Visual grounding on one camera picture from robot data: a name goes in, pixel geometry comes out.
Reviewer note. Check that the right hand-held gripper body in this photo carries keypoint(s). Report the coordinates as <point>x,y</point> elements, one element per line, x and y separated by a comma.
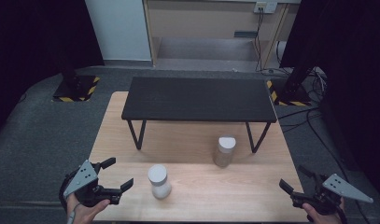
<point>330,193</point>

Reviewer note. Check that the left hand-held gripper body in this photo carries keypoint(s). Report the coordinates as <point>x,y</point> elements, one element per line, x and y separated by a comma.
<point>81,180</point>

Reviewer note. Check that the jar of white powder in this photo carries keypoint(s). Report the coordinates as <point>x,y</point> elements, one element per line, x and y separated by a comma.
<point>159,186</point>

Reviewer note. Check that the jar of brown powder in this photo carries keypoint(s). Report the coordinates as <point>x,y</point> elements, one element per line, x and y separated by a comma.
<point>223,155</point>

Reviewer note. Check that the black shelf with metal legs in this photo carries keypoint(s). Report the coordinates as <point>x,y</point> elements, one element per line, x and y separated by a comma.
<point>197,98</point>

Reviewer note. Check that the person's right hand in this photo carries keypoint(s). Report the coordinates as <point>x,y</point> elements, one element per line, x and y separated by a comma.
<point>320,217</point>

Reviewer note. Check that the person's left hand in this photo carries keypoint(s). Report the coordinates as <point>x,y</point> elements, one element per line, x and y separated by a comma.
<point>85,214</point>

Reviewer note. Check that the black stand base striped tape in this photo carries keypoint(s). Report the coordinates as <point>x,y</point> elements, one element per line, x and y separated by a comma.
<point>302,99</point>
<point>80,91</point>

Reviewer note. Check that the white panel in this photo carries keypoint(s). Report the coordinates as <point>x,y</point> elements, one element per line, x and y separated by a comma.
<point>119,28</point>

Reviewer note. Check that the black curtain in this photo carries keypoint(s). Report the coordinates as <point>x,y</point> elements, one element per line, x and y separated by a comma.
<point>358,46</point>
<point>29,37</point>

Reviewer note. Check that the small grey box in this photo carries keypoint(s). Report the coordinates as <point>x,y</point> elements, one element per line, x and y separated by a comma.
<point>245,34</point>

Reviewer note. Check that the white wall socket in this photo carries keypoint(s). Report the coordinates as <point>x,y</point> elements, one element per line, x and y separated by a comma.
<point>265,6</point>

